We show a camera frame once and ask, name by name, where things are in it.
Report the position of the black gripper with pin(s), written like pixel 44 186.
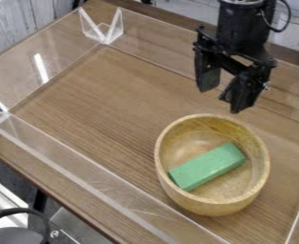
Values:
pixel 234 50

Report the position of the green rectangular block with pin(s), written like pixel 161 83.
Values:
pixel 206 166

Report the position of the brown wooden bowl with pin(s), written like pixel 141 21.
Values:
pixel 193 135

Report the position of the white cylindrical container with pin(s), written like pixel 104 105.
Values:
pixel 288 38

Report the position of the grey metal clamp plate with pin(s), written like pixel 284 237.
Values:
pixel 61 233

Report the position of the clear acrylic corner bracket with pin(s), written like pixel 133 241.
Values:
pixel 102 33

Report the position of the clear acrylic enclosure wall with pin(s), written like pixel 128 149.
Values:
pixel 82 109

